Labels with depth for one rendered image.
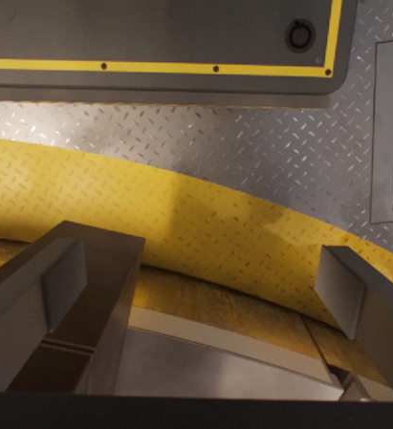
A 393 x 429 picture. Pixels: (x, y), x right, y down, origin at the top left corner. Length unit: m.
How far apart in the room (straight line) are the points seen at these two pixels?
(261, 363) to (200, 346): 0.13
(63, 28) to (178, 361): 0.59
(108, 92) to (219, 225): 0.49
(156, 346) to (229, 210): 0.40
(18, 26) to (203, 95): 0.27
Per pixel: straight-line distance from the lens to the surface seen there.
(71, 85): 0.52
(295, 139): 0.84
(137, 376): 0.70
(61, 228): 0.52
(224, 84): 0.48
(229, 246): 0.87
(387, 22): 0.94
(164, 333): 0.63
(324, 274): 0.17
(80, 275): 0.17
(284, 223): 0.87
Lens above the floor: 0.80
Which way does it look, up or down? 74 degrees down
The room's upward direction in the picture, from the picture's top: 179 degrees counter-clockwise
